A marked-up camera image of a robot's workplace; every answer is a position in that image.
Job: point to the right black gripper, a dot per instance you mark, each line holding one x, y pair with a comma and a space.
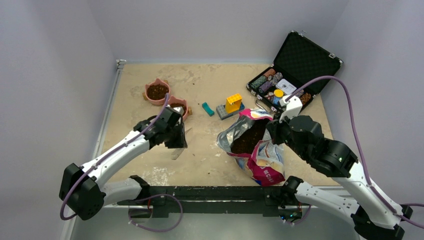
273, 127

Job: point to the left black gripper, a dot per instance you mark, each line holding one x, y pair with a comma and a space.
180, 142

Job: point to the colourful pet food bag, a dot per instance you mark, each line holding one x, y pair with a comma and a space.
249, 142

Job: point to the clear plastic scoop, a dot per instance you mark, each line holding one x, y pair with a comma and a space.
178, 151

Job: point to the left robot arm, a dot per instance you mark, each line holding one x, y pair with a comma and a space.
85, 189

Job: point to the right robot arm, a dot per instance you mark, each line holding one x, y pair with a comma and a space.
373, 216

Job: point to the near pink pet bowl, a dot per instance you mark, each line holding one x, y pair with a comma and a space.
176, 102

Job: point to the pink pet bowl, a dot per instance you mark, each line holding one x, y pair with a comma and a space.
176, 102
155, 92

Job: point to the far pink pet bowl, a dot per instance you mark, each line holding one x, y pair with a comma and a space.
155, 92

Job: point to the teal toy brick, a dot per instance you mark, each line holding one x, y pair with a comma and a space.
207, 109

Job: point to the grey blue toy brick base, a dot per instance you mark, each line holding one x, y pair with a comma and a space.
223, 114

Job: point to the yellow toy brick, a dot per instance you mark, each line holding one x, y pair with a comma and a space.
233, 103

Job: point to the black poker chip case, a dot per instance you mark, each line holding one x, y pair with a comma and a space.
298, 61

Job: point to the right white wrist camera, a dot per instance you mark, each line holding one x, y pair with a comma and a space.
293, 106

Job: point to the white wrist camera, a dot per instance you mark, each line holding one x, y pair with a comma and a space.
293, 106
179, 109

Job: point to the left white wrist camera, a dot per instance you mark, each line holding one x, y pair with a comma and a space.
179, 109

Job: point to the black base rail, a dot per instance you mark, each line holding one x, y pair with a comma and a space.
162, 200

